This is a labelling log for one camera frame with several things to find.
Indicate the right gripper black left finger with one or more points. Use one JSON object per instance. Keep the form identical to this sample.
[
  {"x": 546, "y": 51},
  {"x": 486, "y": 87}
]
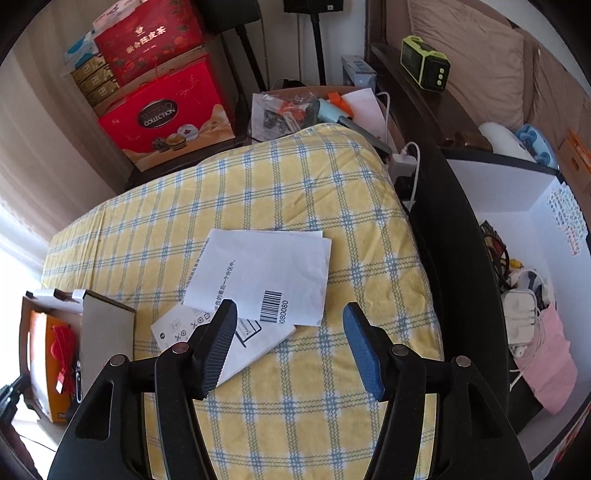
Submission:
[{"x": 210, "y": 344}]

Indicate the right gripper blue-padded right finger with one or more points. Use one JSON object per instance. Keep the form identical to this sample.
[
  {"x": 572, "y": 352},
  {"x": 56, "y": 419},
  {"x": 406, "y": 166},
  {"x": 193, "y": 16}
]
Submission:
[{"x": 370, "y": 347}]

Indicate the white WD manual booklet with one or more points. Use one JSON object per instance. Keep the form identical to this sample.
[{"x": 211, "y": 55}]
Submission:
[{"x": 238, "y": 343}]

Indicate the orange white My Passport box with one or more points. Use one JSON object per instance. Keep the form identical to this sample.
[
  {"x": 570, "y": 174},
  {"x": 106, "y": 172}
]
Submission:
[{"x": 52, "y": 350}]

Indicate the white paper sheet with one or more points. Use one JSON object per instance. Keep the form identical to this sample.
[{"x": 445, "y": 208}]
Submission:
[{"x": 277, "y": 277}]

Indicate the white cardboard tray box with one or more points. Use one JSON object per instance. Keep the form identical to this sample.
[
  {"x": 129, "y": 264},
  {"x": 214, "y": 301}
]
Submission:
[{"x": 104, "y": 328}]

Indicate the pink plastic bag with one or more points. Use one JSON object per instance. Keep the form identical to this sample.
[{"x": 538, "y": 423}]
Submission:
[{"x": 551, "y": 372}]

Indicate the white storage box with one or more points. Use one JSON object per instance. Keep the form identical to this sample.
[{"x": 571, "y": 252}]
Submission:
[{"x": 531, "y": 214}]

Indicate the white sheer curtain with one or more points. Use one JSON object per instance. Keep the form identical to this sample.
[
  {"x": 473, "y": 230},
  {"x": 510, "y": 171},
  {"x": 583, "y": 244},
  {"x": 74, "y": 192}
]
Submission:
[{"x": 56, "y": 165}]

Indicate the box of assorted clutter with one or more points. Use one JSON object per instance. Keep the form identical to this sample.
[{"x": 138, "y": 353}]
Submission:
[{"x": 279, "y": 113}]

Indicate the red Collection gift box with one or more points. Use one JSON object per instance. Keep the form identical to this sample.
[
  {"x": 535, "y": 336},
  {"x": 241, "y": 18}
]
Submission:
[{"x": 180, "y": 112}]

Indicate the green black alarm clock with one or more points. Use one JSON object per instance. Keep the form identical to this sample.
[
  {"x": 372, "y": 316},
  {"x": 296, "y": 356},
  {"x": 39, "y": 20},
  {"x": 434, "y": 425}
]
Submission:
[{"x": 428, "y": 67}]

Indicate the stacked gold boxes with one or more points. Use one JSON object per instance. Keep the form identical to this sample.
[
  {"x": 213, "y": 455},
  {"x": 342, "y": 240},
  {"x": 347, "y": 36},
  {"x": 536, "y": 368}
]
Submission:
[{"x": 95, "y": 80}]

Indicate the brown pillow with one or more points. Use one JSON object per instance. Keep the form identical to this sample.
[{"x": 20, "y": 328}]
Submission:
[{"x": 487, "y": 57}]

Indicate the red tea gift box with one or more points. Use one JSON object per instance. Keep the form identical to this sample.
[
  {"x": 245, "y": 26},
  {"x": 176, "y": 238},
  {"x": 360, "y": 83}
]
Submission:
[{"x": 151, "y": 34}]

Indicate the blue tissue box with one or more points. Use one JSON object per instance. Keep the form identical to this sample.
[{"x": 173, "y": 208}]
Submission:
[{"x": 84, "y": 49}]

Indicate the left black speaker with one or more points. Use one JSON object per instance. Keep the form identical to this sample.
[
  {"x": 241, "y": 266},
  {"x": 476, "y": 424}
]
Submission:
[{"x": 219, "y": 16}]

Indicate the black speaker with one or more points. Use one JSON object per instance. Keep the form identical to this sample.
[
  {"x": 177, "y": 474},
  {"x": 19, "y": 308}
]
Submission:
[
  {"x": 219, "y": 16},
  {"x": 312, "y": 6}
]

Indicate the right black speaker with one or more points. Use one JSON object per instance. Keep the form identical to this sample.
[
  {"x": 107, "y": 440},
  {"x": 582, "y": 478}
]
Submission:
[{"x": 312, "y": 6}]

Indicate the white charger with cable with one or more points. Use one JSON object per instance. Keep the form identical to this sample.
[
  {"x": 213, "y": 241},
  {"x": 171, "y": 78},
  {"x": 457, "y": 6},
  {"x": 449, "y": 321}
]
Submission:
[{"x": 406, "y": 164}]

